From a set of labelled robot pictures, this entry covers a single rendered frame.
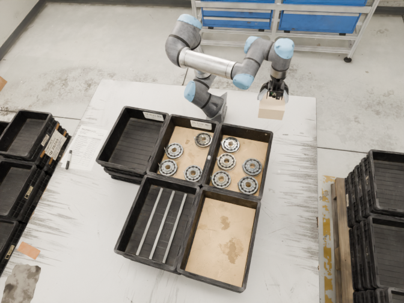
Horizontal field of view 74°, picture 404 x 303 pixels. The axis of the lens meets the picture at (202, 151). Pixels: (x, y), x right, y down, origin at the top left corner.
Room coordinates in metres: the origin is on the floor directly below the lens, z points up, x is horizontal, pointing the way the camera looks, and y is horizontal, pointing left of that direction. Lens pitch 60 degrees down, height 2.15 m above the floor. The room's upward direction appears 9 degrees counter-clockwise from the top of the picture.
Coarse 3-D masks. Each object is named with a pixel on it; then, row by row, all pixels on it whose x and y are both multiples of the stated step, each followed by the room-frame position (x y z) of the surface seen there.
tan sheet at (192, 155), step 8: (176, 128) 0.97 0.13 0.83; (184, 128) 0.96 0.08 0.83; (176, 136) 0.91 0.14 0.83; (184, 136) 0.90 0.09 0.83; (192, 136) 0.89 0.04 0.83; (168, 144) 0.86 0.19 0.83; (184, 144) 0.84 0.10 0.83; (192, 144) 0.84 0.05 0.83; (184, 152) 0.79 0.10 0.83; (192, 152) 0.78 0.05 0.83; (200, 152) 0.77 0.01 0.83; (184, 160) 0.74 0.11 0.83; (192, 160) 0.73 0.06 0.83; (200, 160) 0.72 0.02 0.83; (168, 168) 0.70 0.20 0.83; (184, 168) 0.69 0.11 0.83; (176, 176) 0.65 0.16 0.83
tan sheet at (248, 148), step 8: (224, 136) 0.85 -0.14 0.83; (232, 136) 0.84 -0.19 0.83; (240, 144) 0.78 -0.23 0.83; (248, 144) 0.77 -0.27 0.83; (256, 144) 0.77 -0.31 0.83; (264, 144) 0.76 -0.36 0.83; (240, 152) 0.73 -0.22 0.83; (248, 152) 0.72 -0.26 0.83; (256, 152) 0.72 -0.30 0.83; (264, 152) 0.71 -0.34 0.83; (216, 160) 0.71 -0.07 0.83; (240, 160) 0.68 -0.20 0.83; (264, 160) 0.66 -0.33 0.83; (216, 168) 0.66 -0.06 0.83; (240, 168) 0.63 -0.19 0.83; (232, 176) 0.59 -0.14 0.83; (240, 176) 0.59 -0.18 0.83; (232, 184) 0.55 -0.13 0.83
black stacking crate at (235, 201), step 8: (208, 192) 0.50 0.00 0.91; (200, 200) 0.46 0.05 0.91; (224, 200) 0.46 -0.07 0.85; (232, 200) 0.45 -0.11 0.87; (240, 200) 0.43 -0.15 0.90; (200, 208) 0.44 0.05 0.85; (256, 208) 0.39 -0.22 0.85; (192, 232) 0.32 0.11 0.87; (192, 240) 0.30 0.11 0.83; (248, 248) 0.22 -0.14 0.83; (184, 256) 0.22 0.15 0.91; (184, 264) 0.19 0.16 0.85
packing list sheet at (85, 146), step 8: (80, 128) 1.20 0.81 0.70; (88, 128) 1.19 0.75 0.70; (96, 128) 1.17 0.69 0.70; (80, 136) 1.13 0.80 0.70; (88, 136) 1.11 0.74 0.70; (96, 136) 1.10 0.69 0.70; (104, 136) 1.09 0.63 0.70; (72, 144) 1.07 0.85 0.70; (80, 144) 1.06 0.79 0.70; (88, 144) 1.05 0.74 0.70; (96, 144) 1.04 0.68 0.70; (72, 152) 1.01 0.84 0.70; (80, 152) 1.00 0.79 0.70; (88, 152) 0.99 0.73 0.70; (96, 152) 0.98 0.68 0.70; (64, 160) 0.96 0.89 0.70; (72, 160) 0.95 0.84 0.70; (80, 160) 0.94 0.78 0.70; (88, 160) 0.93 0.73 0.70; (80, 168) 0.88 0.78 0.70; (88, 168) 0.87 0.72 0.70
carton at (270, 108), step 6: (264, 96) 0.86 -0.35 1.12; (264, 102) 0.83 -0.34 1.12; (270, 102) 0.82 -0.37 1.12; (276, 102) 0.81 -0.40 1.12; (282, 102) 0.81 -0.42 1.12; (264, 108) 0.79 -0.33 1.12; (270, 108) 0.78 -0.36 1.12; (276, 108) 0.78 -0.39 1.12; (282, 108) 0.77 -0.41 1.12; (258, 114) 0.79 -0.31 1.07; (264, 114) 0.79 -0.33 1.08; (270, 114) 0.78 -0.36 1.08; (276, 114) 0.77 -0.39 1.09; (282, 114) 0.76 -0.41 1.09
